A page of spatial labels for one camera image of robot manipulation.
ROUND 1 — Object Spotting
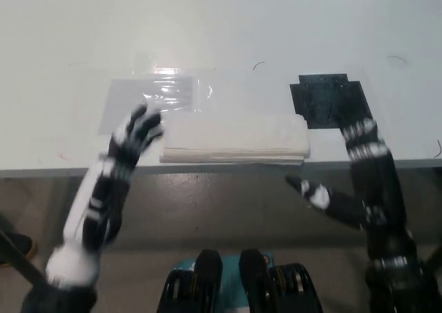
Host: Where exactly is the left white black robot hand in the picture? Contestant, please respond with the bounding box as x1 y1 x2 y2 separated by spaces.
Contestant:
45 102 165 290

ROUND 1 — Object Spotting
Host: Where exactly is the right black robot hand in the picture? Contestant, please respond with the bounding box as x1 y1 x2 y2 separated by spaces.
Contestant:
285 116 421 271

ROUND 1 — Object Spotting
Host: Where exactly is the white napkin stack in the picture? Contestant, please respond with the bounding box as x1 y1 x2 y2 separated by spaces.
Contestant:
158 113 311 165

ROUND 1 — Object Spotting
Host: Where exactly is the clear plastic bag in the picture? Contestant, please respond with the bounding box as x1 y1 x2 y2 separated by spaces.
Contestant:
97 77 195 136

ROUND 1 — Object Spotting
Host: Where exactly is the black square marker patch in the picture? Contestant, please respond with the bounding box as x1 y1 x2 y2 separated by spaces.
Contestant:
289 72 374 131

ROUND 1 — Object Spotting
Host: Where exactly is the dark shoe with tan sole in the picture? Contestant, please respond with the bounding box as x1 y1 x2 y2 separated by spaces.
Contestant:
0 211 38 267

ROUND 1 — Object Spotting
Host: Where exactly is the clear plastic film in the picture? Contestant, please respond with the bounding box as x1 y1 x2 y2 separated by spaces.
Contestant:
132 51 289 116

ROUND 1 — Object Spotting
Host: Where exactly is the dark strap cable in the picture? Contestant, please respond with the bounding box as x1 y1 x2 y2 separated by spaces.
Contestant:
0 229 48 288

